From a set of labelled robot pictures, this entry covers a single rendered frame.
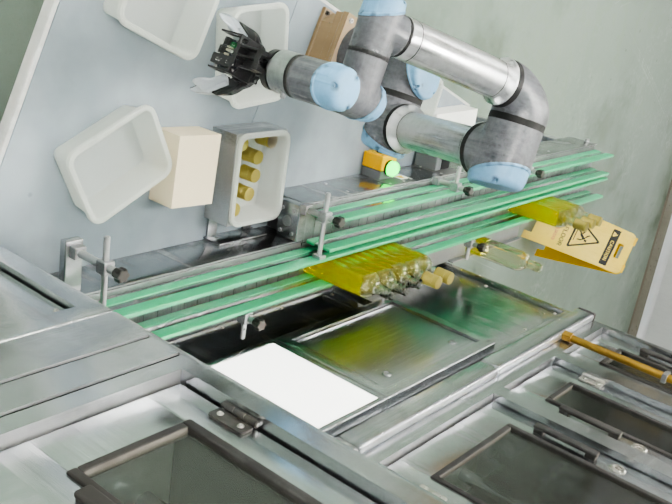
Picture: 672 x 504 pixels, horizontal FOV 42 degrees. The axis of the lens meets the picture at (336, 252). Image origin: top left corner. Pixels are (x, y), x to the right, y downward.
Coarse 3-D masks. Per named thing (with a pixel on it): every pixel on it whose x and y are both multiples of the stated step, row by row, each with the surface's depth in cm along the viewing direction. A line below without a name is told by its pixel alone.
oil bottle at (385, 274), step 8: (344, 256) 224; (352, 256) 225; (360, 256) 226; (360, 264) 221; (368, 264) 221; (376, 264) 222; (376, 272) 218; (384, 272) 218; (392, 272) 220; (384, 280) 217
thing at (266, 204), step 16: (240, 144) 198; (256, 144) 212; (288, 144) 210; (240, 160) 199; (272, 160) 214; (272, 176) 215; (256, 192) 218; (272, 192) 216; (240, 208) 214; (256, 208) 217; (272, 208) 216; (240, 224) 206
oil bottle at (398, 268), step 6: (360, 252) 228; (366, 252) 229; (372, 252) 229; (366, 258) 226; (372, 258) 225; (378, 258) 226; (384, 258) 226; (390, 258) 227; (384, 264) 223; (390, 264) 223; (396, 264) 224; (402, 264) 224; (396, 270) 221; (402, 270) 222; (396, 276) 222
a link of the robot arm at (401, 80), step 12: (396, 60) 206; (396, 72) 206; (408, 72) 204; (420, 72) 204; (384, 84) 208; (396, 84) 206; (408, 84) 205; (420, 84) 205; (432, 84) 209; (396, 96) 206; (408, 96) 206; (420, 96) 206; (432, 96) 210
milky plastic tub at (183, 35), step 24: (120, 0) 163; (144, 0) 175; (168, 0) 180; (192, 0) 183; (216, 0) 181; (144, 24) 177; (168, 24) 182; (192, 24) 182; (168, 48) 175; (192, 48) 181
